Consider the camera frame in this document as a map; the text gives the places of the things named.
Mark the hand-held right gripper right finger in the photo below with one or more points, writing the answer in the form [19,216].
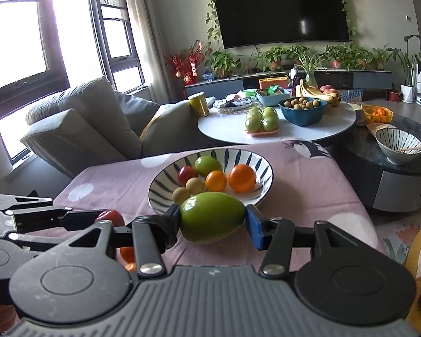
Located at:
[254,228]

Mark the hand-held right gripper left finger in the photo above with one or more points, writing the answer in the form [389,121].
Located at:
[165,231]

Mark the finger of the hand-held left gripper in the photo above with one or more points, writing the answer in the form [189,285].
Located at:
[38,240]
[38,213]

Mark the round brown fruit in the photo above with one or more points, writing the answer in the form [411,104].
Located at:
[181,195]
[195,185]

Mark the green mango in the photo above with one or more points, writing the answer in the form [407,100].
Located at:
[212,221]

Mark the large orange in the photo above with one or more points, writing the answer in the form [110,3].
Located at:
[127,252]
[242,178]

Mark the large striped white bowl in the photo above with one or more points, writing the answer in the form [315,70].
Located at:
[161,182]

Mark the bright red round fruit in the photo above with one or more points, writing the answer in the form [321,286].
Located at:
[112,217]

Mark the small orange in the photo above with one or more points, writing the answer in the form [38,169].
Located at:
[216,180]

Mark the dark red round fruit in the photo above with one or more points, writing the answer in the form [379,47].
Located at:
[187,173]

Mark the green apple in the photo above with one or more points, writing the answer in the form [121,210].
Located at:
[207,165]

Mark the pile of small brown fruits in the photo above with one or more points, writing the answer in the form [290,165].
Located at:
[303,103]

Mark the pink polka dot tablecloth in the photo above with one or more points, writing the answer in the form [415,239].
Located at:
[301,200]

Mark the grey sofa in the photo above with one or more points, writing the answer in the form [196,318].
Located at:
[80,123]

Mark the pack of green apples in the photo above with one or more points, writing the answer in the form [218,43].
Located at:
[261,121]

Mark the white round table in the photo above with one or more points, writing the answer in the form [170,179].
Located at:
[301,131]

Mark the blue serving bowl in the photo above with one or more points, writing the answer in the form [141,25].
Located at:
[302,116]

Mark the grey throw pillow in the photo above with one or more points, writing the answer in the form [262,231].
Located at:
[135,112]

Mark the glass plate with snacks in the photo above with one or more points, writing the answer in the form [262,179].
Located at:
[235,104]

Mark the light blue rectangular dish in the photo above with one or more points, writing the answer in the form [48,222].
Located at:
[272,100]

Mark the dark round coffee table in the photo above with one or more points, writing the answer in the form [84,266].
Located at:
[372,172]

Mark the yellow can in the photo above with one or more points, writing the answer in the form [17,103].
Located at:
[199,104]

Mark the green plastic container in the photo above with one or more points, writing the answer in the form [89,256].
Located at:
[249,93]

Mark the patterned floor rug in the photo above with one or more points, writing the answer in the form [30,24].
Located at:
[396,238]

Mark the orange box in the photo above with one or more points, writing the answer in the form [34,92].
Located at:
[273,82]

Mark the bunch of bananas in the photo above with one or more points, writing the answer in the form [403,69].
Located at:
[317,94]

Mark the pink peach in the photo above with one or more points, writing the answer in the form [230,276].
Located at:
[327,88]

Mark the beige small dish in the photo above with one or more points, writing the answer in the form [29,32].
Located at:
[379,127]

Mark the blue printed box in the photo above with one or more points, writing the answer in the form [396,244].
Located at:
[351,95]

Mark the small striped bowl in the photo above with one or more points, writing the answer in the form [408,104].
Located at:
[398,147]

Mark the glass vase with green plant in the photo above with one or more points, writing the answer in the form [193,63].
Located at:
[310,70]

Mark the green potted plant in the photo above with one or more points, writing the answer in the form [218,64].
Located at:
[222,63]
[379,58]
[336,56]
[275,56]
[296,53]

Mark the orange basket of tangerines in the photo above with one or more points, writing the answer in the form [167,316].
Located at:
[378,114]

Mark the yellow round stool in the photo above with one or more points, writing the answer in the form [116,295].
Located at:
[412,288]

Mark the large dark framed window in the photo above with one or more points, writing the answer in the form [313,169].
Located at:
[21,42]

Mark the red decorative branch plant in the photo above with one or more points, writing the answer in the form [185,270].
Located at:
[184,59]

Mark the grey television cabinet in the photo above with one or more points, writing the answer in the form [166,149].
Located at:
[365,77]

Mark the narrow dark framed window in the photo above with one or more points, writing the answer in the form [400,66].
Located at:
[119,42]

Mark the small red pot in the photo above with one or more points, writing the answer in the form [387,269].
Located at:
[394,96]

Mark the beige curtain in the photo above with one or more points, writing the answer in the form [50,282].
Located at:
[144,24]

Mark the tall plant in white pot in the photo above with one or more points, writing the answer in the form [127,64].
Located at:
[408,70]

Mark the hanging green vine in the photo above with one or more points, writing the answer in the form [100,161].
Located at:
[349,10]
[214,7]

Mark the black wall television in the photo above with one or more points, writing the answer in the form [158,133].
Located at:
[284,7]

